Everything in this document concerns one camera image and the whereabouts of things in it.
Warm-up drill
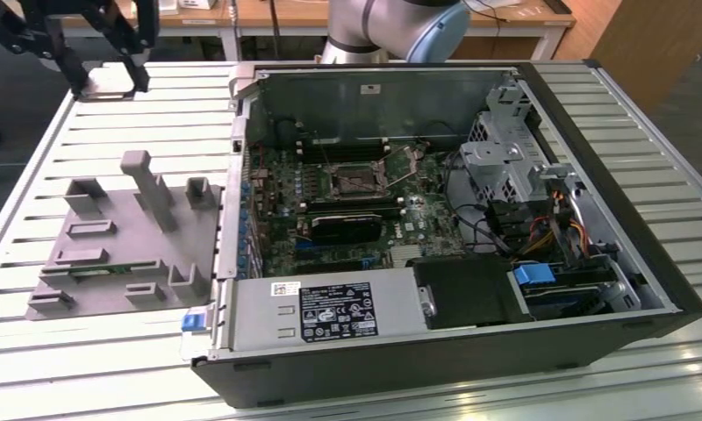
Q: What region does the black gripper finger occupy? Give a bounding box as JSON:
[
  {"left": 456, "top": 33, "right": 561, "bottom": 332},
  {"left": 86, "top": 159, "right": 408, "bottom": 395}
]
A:
[
  {"left": 119, "top": 0, "right": 162, "bottom": 94},
  {"left": 0, "top": 0, "right": 94, "bottom": 97}
]

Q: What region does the silver square CPU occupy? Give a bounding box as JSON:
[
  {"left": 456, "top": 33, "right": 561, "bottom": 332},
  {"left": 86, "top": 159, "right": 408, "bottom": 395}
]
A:
[{"left": 80, "top": 65, "right": 139, "bottom": 103}]

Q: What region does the black RAM slot bank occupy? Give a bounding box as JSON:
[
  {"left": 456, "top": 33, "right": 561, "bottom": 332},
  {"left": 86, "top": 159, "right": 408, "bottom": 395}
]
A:
[
  {"left": 305, "top": 196, "right": 404, "bottom": 217},
  {"left": 297, "top": 136, "right": 389, "bottom": 164}
]

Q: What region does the CPU socket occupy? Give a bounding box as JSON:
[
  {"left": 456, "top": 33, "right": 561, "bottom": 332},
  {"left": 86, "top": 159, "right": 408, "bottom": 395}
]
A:
[{"left": 328, "top": 164, "right": 388, "bottom": 198}]

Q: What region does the white box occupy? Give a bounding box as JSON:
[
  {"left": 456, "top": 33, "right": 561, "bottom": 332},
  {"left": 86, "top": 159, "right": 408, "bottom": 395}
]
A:
[{"left": 159, "top": 0, "right": 219, "bottom": 12}]

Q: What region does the grey plastic parts rack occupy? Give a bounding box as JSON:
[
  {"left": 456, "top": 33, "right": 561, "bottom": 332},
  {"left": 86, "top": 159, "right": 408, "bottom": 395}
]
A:
[{"left": 24, "top": 150, "right": 227, "bottom": 324}]

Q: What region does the green RAM stick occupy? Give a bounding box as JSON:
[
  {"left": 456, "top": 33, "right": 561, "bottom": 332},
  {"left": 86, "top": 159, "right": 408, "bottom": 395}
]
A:
[{"left": 70, "top": 265, "right": 157, "bottom": 276}]

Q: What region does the metal socket cover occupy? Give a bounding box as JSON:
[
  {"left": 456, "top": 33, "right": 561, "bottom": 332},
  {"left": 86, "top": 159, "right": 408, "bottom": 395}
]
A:
[{"left": 374, "top": 144, "right": 430, "bottom": 176}]

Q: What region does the black graphics card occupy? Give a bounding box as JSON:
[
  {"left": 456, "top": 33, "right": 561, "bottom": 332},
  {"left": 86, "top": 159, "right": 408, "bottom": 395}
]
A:
[{"left": 310, "top": 212, "right": 384, "bottom": 246}]

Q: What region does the grey metal drive cage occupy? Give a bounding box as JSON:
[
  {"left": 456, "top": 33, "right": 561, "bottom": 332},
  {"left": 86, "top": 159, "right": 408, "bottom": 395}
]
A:
[{"left": 461, "top": 82, "right": 575, "bottom": 203}]

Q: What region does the green motherboard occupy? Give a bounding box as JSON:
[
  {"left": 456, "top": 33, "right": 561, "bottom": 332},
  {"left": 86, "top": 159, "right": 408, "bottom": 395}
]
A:
[{"left": 242, "top": 144, "right": 468, "bottom": 280}]

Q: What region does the blue case latch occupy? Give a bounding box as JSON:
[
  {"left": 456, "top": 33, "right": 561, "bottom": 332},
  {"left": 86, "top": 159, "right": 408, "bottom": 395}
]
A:
[{"left": 181, "top": 308, "right": 213, "bottom": 337}]

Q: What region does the small silver heat sink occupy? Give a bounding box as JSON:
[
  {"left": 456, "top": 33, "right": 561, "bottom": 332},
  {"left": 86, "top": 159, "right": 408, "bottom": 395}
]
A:
[{"left": 389, "top": 245, "right": 424, "bottom": 267}]

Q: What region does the silver power supply with label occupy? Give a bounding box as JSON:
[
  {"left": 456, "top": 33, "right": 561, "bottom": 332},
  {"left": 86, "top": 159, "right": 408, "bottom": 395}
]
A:
[{"left": 210, "top": 267, "right": 422, "bottom": 356}]

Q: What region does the black plastic shroud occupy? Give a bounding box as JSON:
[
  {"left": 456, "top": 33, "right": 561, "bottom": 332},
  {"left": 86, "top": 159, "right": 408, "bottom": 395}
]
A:
[{"left": 413, "top": 257, "right": 532, "bottom": 331}]

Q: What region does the brown wooden cabinet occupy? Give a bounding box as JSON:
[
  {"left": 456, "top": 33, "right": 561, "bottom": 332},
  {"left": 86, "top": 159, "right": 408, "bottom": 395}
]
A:
[{"left": 553, "top": 0, "right": 702, "bottom": 115}]

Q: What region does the blue disk carrier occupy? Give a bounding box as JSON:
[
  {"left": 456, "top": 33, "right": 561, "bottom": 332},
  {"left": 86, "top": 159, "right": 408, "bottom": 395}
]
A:
[{"left": 512, "top": 261, "right": 557, "bottom": 287}]

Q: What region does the black open PC case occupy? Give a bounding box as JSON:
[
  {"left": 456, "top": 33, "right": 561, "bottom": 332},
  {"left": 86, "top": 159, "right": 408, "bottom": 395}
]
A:
[{"left": 190, "top": 59, "right": 702, "bottom": 409}]

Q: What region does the long locking lever wire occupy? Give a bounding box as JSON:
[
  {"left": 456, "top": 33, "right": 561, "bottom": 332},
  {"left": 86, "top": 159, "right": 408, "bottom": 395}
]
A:
[{"left": 385, "top": 160, "right": 430, "bottom": 189}]

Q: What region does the black wire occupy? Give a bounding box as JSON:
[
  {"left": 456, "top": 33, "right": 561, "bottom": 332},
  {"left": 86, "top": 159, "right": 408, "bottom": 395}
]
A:
[{"left": 452, "top": 203, "right": 508, "bottom": 256}]

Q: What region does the orange yellow wire bundle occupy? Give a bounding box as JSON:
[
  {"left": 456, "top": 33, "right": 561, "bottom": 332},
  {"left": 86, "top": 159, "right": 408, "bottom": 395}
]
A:
[{"left": 527, "top": 188, "right": 593, "bottom": 260}]

